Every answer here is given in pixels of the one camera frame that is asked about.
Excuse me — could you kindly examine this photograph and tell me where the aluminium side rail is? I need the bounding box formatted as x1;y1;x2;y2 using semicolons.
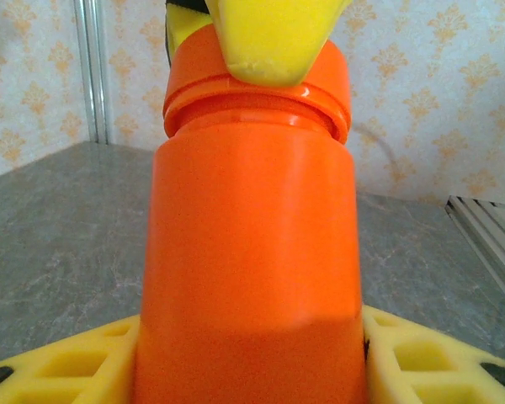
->
444;194;505;316

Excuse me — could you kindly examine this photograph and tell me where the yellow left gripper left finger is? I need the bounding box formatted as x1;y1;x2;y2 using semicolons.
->
0;314;143;404

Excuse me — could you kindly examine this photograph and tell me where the aluminium frame post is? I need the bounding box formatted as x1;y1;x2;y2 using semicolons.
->
72;0;111;145

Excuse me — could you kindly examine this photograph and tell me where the orange pill bottle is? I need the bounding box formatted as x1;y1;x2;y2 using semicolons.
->
133;90;369;404

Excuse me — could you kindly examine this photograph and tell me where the orange bottle cap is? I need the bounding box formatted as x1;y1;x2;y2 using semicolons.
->
162;23;354;146

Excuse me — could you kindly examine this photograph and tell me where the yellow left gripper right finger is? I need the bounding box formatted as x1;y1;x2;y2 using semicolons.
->
359;304;505;404

